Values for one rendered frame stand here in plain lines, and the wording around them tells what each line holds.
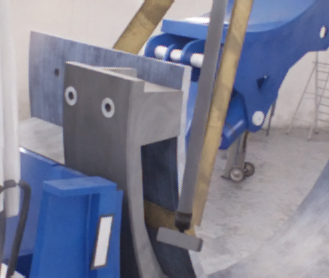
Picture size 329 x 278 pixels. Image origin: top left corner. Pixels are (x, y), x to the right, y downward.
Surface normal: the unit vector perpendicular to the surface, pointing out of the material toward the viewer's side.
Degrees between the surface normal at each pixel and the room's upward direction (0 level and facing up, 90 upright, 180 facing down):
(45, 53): 93
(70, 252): 90
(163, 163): 106
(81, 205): 90
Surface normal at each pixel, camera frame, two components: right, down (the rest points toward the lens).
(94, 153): -0.73, 0.22
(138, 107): 0.68, 0.23
